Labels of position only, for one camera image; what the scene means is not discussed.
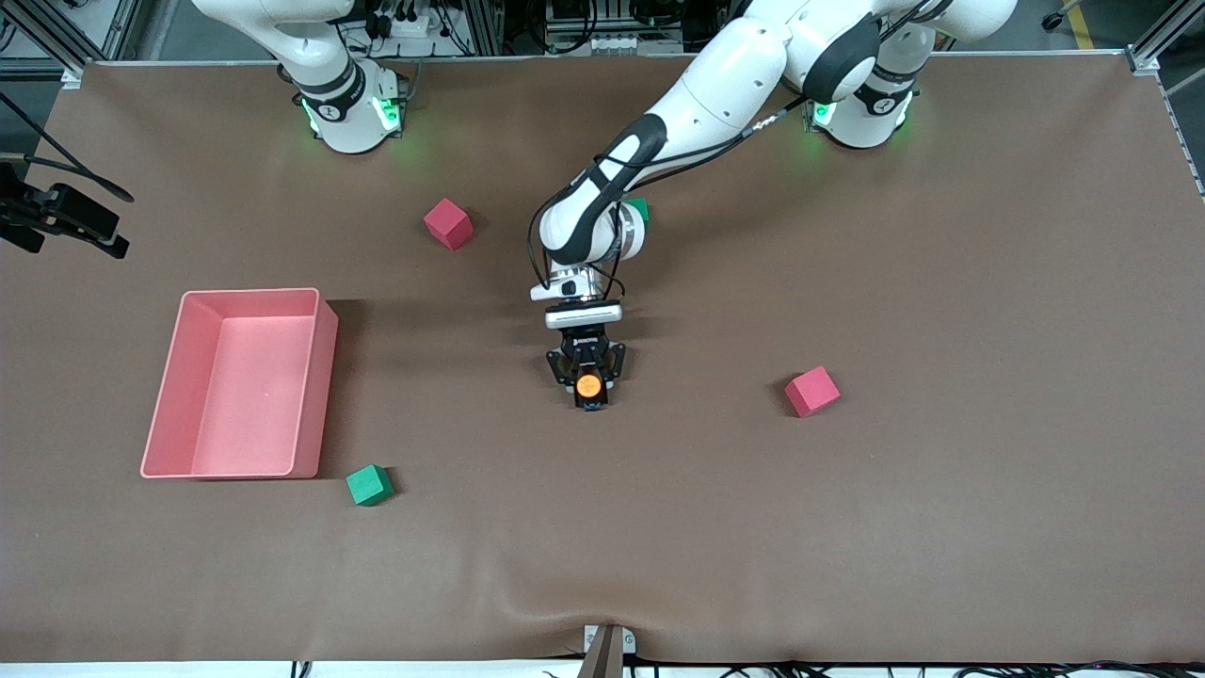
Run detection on pink foam cube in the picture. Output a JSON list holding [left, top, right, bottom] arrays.
[[785, 365, 842, 418], [423, 198, 474, 251]]

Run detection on pink plastic bin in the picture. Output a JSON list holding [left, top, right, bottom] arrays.
[[140, 288, 340, 480]]

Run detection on brown table mat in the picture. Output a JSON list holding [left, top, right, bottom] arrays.
[[0, 52, 1205, 665]]

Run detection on grey electronics box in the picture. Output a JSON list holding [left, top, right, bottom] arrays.
[[546, 0, 683, 56]]

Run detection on white power strip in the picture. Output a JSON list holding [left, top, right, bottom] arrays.
[[362, 0, 443, 57]]

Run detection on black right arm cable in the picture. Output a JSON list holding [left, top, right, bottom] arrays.
[[0, 91, 135, 203]]

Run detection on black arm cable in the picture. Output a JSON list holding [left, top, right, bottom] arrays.
[[0, 91, 135, 203], [525, 89, 820, 302]]

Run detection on aluminium frame profile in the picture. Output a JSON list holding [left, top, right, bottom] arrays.
[[0, 0, 142, 86], [1125, 0, 1205, 76]]

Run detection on silver table edge bracket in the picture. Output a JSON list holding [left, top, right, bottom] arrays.
[[583, 624, 636, 655]]

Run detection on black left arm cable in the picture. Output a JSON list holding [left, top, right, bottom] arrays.
[[525, 89, 820, 302]]

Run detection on brown support post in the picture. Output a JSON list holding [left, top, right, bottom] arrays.
[[576, 626, 626, 678]]

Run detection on aluminium frame post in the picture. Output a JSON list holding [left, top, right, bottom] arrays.
[[469, 0, 506, 56]]

